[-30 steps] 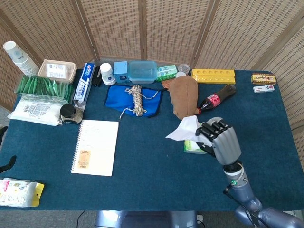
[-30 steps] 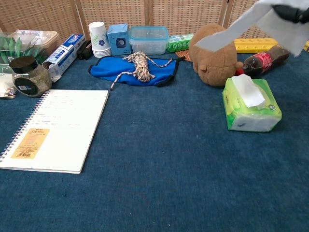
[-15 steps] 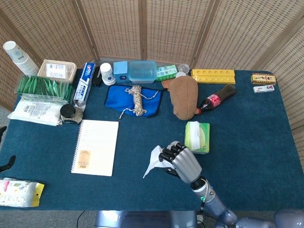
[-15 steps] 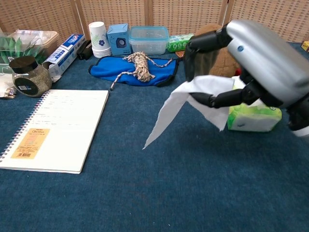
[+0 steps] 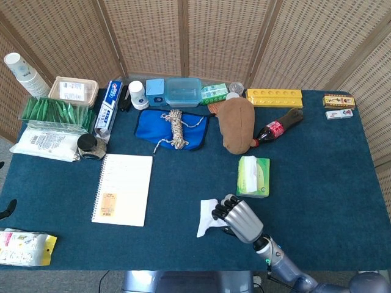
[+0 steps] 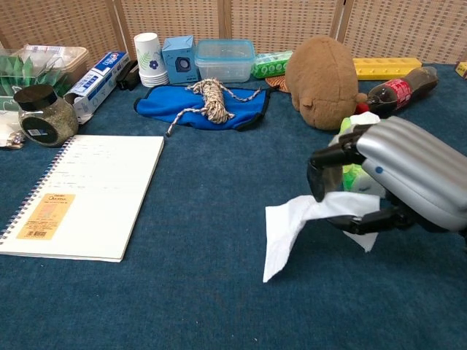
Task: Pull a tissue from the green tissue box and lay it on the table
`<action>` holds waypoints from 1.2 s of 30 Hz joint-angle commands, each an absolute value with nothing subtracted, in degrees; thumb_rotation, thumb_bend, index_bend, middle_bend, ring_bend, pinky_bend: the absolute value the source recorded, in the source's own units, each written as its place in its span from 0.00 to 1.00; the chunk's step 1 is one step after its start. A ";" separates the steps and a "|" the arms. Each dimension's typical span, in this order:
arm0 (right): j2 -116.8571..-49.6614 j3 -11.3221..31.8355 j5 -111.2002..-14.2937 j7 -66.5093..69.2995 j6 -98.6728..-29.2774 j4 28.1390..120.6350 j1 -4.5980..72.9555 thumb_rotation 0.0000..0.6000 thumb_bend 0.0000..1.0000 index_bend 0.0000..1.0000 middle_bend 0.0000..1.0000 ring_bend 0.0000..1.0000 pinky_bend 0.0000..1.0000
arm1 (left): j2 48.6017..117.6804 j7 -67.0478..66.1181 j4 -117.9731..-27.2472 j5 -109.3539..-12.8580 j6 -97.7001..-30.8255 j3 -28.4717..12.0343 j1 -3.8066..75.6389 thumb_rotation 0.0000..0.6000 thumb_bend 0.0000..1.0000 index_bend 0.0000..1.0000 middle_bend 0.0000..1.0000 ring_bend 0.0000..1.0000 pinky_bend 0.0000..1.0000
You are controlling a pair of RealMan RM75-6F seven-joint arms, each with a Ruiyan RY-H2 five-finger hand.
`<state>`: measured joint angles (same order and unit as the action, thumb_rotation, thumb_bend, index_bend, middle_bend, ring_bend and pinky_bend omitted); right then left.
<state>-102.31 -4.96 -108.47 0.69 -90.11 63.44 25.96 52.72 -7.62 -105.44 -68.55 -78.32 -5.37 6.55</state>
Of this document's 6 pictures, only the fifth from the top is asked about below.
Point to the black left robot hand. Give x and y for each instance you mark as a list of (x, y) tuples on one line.
[(9, 209)]

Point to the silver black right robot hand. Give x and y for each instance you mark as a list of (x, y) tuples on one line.
[(244, 221)]

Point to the white tissue sheet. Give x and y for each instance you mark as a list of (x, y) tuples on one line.
[(206, 213)]

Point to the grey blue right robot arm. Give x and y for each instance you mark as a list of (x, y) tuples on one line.
[(287, 268)]

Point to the green soft tissue pack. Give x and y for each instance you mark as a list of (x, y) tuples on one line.
[(262, 177)]

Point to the yellow white snack bag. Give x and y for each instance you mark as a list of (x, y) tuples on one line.
[(24, 247)]

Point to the dark blue carpet table cover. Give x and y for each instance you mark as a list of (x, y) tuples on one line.
[(183, 244)]

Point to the white plastic bag with label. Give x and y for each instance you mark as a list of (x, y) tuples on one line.
[(46, 143)]

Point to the grey blue robot torso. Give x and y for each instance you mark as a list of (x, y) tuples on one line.
[(186, 282)]

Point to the small shiny wrapped candy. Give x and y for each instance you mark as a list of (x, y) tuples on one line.
[(76, 157)]

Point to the brown plush toy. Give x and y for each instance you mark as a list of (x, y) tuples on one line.
[(236, 125)]

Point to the cola bottle with red label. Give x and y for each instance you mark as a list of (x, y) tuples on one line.
[(275, 129)]

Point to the glass jar with black lid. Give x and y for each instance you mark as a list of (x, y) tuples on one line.
[(91, 148)]

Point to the clear box of green packets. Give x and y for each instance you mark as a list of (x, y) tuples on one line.
[(55, 113)]

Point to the orange woven coaster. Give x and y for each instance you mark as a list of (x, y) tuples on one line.
[(214, 107)]

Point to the white spiral notebook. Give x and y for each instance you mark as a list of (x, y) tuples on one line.
[(128, 183)]

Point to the white round lid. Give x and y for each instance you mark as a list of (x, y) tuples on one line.
[(231, 96)]

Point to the yellow plastic block tray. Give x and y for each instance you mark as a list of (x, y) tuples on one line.
[(275, 96)]

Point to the tall white paper cup stack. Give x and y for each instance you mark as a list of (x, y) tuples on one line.
[(24, 76)]

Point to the blue cloth with black trim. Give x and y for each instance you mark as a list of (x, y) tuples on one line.
[(146, 128)]

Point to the beige lidded food container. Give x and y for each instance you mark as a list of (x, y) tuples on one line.
[(73, 90)]

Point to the white printed small box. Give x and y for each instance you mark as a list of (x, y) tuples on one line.
[(339, 113)]

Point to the clear container with blue lid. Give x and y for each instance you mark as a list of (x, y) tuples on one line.
[(183, 91)]

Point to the blue white toothpaste box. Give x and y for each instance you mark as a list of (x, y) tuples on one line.
[(108, 103)]

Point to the yellow red printed box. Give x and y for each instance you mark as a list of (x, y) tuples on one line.
[(339, 100)]

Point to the black stapler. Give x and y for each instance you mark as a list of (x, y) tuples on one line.
[(124, 103)]

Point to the light blue speaker box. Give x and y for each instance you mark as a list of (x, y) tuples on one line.
[(154, 88)]

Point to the paper cups with blue flower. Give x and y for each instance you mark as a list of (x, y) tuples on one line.
[(138, 94)]

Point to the woven bamboo folding screen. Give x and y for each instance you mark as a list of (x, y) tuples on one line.
[(214, 30)]

